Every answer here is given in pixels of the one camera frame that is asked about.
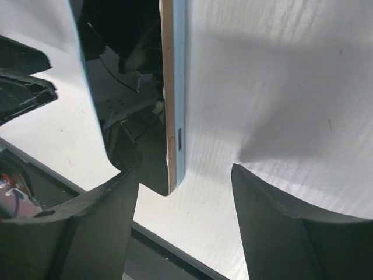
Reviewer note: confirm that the light blue three-hole phone case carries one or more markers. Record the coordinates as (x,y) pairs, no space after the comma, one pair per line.
(173,25)

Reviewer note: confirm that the gold phone with black screen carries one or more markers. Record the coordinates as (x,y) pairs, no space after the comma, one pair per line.
(122,55)

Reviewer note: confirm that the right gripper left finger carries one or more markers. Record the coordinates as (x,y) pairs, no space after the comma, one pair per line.
(83,238)

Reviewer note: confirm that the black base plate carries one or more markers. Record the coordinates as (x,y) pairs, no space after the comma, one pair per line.
(146,258)

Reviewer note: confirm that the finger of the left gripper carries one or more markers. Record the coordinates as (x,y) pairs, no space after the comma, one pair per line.
(18,59)
(22,94)

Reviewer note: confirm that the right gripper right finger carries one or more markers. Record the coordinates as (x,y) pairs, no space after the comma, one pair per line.
(284,237)

